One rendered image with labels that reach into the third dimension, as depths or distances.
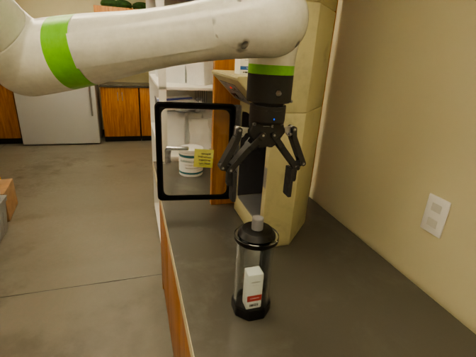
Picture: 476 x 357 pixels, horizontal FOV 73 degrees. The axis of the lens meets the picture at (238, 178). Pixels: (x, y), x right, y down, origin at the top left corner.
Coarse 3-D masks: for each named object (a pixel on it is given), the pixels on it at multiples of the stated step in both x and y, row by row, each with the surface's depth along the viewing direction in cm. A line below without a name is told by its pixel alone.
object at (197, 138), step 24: (168, 120) 120; (192, 120) 122; (216, 120) 123; (168, 144) 123; (192, 144) 125; (216, 144) 127; (168, 168) 127; (192, 168) 128; (216, 168) 130; (168, 192) 130; (192, 192) 132; (216, 192) 134
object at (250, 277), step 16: (240, 240) 74; (240, 256) 77; (256, 256) 74; (272, 256) 77; (240, 272) 78; (256, 272) 76; (240, 288) 79; (256, 288) 78; (240, 304) 81; (256, 304) 80
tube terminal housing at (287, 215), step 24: (312, 24) 89; (312, 48) 91; (312, 72) 95; (312, 96) 101; (288, 120) 97; (312, 120) 107; (288, 144) 100; (312, 144) 115; (264, 192) 105; (240, 216) 132; (264, 216) 107; (288, 216) 110; (288, 240) 114
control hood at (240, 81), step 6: (216, 72) 110; (222, 72) 103; (228, 72) 103; (222, 78) 106; (228, 78) 98; (234, 78) 91; (240, 78) 88; (246, 78) 89; (222, 84) 118; (234, 84) 97; (240, 84) 90; (246, 84) 89; (240, 90) 97
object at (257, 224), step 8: (256, 216) 76; (248, 224) 79; (256, 224) 75; (264, 224) 79; (240, 232) 76; (248, 232) 75; (256, 232) 75; (264, 232) 75; (272, 232) 76; (248, 240) 74; (256, 240) 73; (264, 240) 74; (272, 240) 75
